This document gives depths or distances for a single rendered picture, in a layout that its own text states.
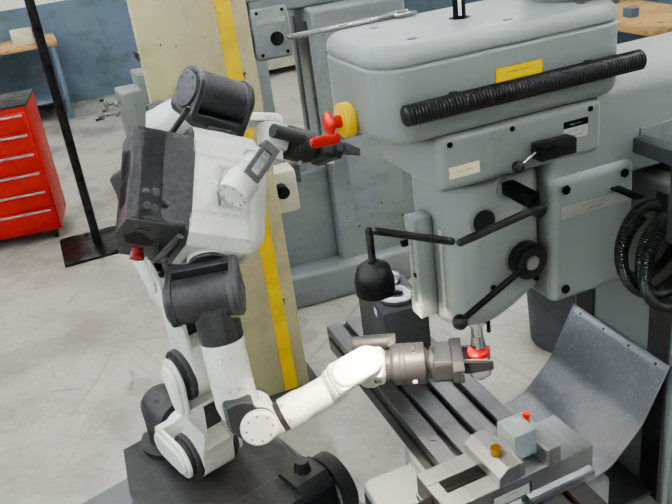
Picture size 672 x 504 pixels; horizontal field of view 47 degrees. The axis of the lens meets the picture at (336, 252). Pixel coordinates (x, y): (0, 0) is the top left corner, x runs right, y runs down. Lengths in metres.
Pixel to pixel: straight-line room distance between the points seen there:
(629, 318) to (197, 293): 0.95
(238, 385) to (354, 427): 1.88
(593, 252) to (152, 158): 0.87
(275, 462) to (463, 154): 1.38
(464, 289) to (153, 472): 1.37
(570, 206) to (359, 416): 2.17
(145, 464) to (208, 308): 1.12
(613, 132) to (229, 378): 0.87
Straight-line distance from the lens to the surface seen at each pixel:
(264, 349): 3.51
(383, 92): 1.24
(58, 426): 3.93
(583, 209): 1.51
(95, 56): 10.35
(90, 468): 3.60
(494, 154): 1.35
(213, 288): 1.52
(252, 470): 2.44
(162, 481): 2.49
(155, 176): 1.57
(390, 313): 1.93
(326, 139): 1.43
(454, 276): 1.46
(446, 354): 1.65
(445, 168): 1.31
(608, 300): 1.89
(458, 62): 1.27
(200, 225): 1.56
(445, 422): 1.87
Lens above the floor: 2.13
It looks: 26 degrees down
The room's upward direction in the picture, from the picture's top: 8 degrees counter-clockwise
